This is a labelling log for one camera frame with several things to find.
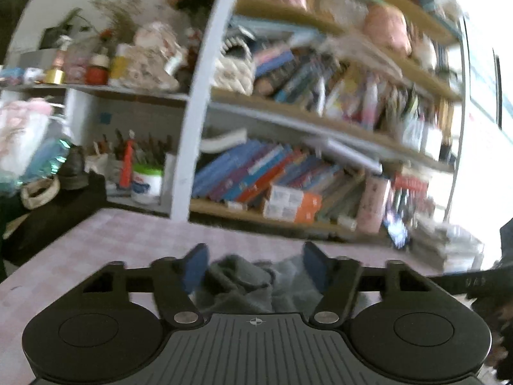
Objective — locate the iridescent plastic bag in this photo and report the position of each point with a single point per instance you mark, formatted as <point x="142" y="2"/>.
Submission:
<point x="40" y="160"/>

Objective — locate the grey knit sweater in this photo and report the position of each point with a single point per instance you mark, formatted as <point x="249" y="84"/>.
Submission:
<point x="234" y="285"/>

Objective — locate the white quilted handbag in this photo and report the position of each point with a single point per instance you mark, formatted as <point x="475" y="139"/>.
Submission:
<point x="235" y="69"/>

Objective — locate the white wrist watch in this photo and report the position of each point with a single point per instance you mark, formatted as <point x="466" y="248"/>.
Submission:
<point x="38" y="193"/>

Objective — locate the black box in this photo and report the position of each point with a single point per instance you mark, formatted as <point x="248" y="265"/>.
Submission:
<point x="48" y="222"/>

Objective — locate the orange white box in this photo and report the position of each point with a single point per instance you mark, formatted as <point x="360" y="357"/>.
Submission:
<point x="288" y="213"/>
<point x="288" y="197"/>

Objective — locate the red tassel ornament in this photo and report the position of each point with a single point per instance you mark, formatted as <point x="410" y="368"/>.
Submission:
<point x="126" y="171"/>

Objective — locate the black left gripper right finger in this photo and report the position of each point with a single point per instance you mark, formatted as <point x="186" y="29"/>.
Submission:
<point x="337" y="280"/>

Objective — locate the upper orange white box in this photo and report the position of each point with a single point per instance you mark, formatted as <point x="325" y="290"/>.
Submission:
<point x="288" y="197"/>

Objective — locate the white wooden bookshelf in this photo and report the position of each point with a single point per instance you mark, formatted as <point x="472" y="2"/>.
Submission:
<point x="334" y="76"/>

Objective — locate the row of books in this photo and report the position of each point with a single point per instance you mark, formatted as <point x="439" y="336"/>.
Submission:
<point x="236" y="182"/>

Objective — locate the lower orange white box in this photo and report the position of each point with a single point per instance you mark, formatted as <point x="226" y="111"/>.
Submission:
<point x="288" y="213"/>

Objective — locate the pink cartoon table mat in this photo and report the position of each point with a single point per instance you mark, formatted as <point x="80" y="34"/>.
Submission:
<point x="119" y="235"/>

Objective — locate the gold tape roll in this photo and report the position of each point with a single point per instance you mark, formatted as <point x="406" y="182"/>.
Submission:
<point x="54" y="76"/>

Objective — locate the pink white plush toy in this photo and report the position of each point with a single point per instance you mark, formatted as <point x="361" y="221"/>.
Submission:
<point x="23" y="127"/>

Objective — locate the black leather shoe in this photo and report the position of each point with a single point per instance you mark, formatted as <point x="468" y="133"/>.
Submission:
<point x="72" y="174"/>

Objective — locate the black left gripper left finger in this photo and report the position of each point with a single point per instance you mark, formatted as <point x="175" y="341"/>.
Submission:
<point x="174" y="280"/>

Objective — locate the stack of notebooks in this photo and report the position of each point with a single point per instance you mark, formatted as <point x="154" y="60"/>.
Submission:
<point x="445" y="247"/>

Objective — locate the white green-lid pen jar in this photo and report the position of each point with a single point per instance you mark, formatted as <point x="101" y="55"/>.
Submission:
<point x="146" y="185"/>

